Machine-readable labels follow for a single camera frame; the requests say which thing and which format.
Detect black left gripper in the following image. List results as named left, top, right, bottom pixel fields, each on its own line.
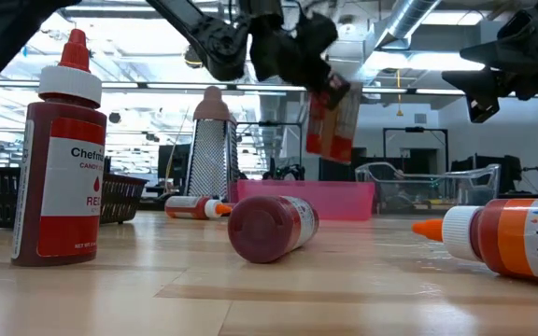
left=248, top=0, right=352, bottom=111

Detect red snack packet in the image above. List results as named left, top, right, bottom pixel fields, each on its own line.
left=304, top=81, right=363, bottom=165

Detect dark red colour bottle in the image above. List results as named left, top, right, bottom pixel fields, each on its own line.
left=227, top=194, right=320, bottom=265

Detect orange Chefmaster colour bottle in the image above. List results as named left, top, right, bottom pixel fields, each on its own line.
left=411, top=198, right=538, bottom=287
left=164, top=195, right=234, bottom=221

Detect red Chefmaster colour bottle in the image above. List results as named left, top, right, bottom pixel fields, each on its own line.
left=10, top=28, right=108, bottom=268

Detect dark background desk equipment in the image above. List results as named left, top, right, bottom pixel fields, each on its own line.
left=450, top=154, right=523, bottom=195

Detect pink plastic bin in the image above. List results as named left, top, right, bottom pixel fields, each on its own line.
left=229, top=179, right=376, bottom=222

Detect clear plastic bin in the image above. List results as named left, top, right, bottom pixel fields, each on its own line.
left=355, top=161, right=503, bottom=216

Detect long ceiling light strip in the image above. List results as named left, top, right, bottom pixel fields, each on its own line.
left=0, top=79, right=538, bottom=98

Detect black background monitor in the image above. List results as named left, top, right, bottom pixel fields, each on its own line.
left=157, top=143, right=191, bottom=188

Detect grey ceiling pipe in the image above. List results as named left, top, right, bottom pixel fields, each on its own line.
left=58, top=3, right=237, bottom=22

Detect black plastic mesh basket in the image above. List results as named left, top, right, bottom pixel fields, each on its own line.
left=0, top=165, right=149, bottom=231

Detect yellow hanging cord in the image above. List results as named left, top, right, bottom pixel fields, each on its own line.
left=394, top=69, right=404, bottom=118

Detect black background workstation frame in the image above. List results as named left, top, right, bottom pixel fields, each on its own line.
left=382, top=126, right=450, bottom=175

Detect silver spiral ceiling duct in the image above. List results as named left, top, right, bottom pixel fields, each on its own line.
left=375, top=0, right=443, bottom=50

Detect pink-handled metal box grater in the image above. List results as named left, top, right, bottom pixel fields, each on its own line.
left=184, top=86, right=241, bottom=201

